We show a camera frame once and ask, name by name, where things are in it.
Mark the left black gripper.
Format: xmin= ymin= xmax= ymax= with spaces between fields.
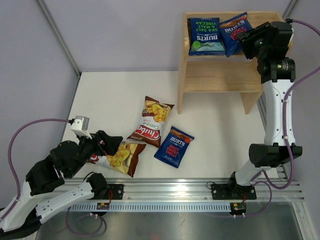
xmin=67 ymin=129 xmax=123 ymax=177

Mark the blue Burts chilli bag back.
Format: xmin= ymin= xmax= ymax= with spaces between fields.
xmin=219 ymin=12 xmax=253 ymax=57

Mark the blue burts chilli bag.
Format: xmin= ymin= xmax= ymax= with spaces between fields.
xmin=219 ymin=12 xmax=253 ymax=57
xmin=153 ymin=126 xmax=195 ymax=169

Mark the Chuba cassava chips bag front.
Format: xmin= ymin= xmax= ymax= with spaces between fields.
xmin=89 ymin=141 xmax=146 ymax=178

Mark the chuba cassava chips bag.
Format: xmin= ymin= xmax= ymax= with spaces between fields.
xmin=127 ymin=96 xmax=175 ymax=148
xmin=89 ymin=141 xmax=146 ymax=178

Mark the blue Burts sea salt bag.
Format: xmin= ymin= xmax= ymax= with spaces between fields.
xmin=189 ymin=17 xmax=225 ymax=56

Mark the blue Burts chilli bag front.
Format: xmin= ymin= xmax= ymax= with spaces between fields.
xmin=153 ymin=126 xmax=195 ymax=169

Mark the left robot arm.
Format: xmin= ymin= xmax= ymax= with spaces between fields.
xmin=0 ymin=130 xmax=123 ymax=240

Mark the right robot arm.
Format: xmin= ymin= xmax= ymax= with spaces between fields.
xmin=222 ymin=21 xmax=303 ymax=200

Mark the wooden two-tier shelf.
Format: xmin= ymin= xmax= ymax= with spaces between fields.
xmin=177 ymin=10 xmax=294 ymax=116

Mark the Chuba cassava chips bag upright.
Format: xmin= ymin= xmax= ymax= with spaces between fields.
xmin=127 ymin=96 xmax=175 ymax=148

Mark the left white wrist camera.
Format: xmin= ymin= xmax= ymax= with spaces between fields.
xmin=69 ymin=115 xmax=92 ymax=139

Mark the white slotted cable duct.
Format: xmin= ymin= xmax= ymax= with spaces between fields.
xmin=70 ymin=202 xmax=231 ymax=213

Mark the aluminium mounting rail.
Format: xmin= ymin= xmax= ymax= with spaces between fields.
xmin=59 ymin=177 xmax=305 ymax=203

